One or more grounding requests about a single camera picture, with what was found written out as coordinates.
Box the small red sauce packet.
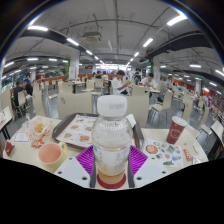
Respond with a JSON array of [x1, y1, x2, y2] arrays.
[[31, 139, 46, 149]]

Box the clear plastic packet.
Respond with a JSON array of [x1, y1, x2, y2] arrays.
[[191, 154, 205, 165]]

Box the small red white packet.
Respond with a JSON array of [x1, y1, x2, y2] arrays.
[[182, 148, 194, 162]]

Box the yellow mug with pink inside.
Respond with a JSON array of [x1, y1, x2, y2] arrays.
[[37, 141, 69, 174]]

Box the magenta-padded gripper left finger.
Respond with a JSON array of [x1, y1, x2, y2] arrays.
[[53, 144, 98, 189]]

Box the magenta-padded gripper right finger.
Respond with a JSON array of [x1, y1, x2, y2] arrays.
[[127, 144, 172, 188]]

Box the person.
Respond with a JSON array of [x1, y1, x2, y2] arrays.
[[22, 79, 34, 98], [13, 80, 26, 108], [139, 72, 158, 90], [111, 69, 133, 96]]

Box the ceiling strip lights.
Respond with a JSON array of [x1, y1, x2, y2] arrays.
[[1, 14, 224, 88]]

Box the clear white-capped drink bottle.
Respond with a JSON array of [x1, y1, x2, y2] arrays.
[[91, 94, 134, 185]]

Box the ceiling air conditioner unit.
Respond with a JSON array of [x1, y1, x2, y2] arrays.
[[82, 30, 103, 43]]

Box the colourful sticker leaflet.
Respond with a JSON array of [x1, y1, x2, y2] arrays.
[[142, 138, 185, 169]]

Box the white printed paper card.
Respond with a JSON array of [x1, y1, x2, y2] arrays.
[[13, 131, 30, 144]]

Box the dark brown food tray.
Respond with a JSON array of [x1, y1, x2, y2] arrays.
[[51, 112, 145, 151]]

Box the white paper napkin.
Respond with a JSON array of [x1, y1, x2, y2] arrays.
[[125, 113, 137, 129]]

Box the printed paper tray liner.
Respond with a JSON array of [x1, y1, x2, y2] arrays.
[[54, 114, 99, 149]]

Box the beige canteen chairs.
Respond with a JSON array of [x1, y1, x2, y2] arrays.
[[0, 78, 224, 148]]

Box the crumpled food wrapper bag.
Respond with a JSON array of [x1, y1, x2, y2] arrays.
[[24, 115, 54, 141]]

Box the beige neighbouring table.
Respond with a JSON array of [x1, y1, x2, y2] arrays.
[[209, 119, 224, 148], [0, 105, 14, 141]]

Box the small clear plastic bottle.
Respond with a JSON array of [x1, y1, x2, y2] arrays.
[[25, 113, 32, 130]]

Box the red paper cup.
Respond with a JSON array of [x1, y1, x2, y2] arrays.
[[165, 115, 188, 145]]

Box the red cardboard box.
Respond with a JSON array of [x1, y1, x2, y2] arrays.
[[4, 139, 16, 158]]

